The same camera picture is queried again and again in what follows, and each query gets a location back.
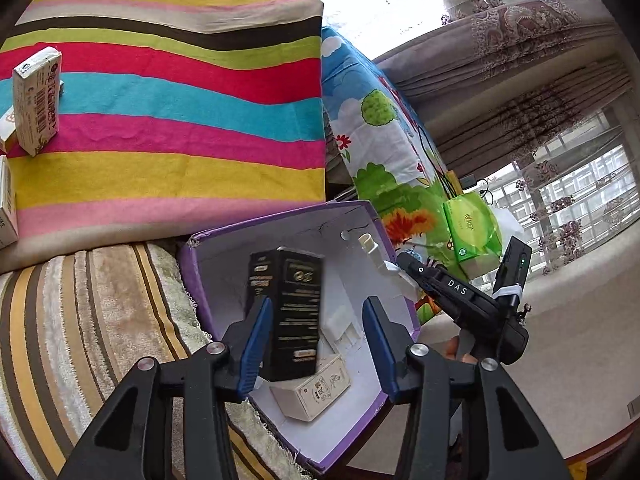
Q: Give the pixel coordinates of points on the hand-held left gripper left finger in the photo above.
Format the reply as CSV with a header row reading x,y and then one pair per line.
x,y
252,355

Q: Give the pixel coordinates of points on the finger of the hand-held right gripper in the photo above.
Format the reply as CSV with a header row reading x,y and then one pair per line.
x,y
417,270

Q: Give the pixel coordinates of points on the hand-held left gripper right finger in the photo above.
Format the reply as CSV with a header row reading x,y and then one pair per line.
x,y
380,350

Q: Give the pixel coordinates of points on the white plastic holder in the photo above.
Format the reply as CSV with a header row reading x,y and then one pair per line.
x,y
340,322

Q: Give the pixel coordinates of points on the black box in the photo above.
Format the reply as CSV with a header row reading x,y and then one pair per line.
x,y
295,310

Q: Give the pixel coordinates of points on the purple cardboard box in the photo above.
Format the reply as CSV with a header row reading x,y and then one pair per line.
x,y
345,425

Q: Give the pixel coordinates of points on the person's right hand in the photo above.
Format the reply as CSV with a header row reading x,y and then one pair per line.
x,y
451,349

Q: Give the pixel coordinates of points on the green tissue pack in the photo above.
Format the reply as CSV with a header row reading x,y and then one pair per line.
x,y
470,230

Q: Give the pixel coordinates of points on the beige box with figure print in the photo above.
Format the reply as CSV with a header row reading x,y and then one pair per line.
x,y
315,395

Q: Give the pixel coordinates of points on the white tissue sheet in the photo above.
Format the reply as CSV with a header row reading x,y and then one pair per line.
x,y
510,227

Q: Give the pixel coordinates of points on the grey charger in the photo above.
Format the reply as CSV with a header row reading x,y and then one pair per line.
x,y
470,180

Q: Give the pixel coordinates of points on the beige window sill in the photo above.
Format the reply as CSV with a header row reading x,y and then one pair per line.
x,y
590,280

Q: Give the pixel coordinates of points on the cartoon printed cloth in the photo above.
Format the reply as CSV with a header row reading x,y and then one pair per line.
x,y
385,160

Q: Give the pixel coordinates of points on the floral sheer curtain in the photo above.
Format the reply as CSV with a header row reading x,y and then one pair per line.
x,y
542,170

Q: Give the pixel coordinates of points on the grid window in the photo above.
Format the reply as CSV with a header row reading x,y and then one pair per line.
x,y
600,180

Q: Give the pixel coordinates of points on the grey brown curtain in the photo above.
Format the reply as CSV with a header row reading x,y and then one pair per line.
x,y
525,60

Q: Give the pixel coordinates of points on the rainbow striped cloth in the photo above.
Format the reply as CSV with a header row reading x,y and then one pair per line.
x,y
175,110

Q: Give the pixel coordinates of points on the cream box with dark print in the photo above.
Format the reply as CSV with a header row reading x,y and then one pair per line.
x,y
6,210

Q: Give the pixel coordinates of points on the cream tall box with barcode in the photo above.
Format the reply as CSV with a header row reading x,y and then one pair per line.
x,y
37,105

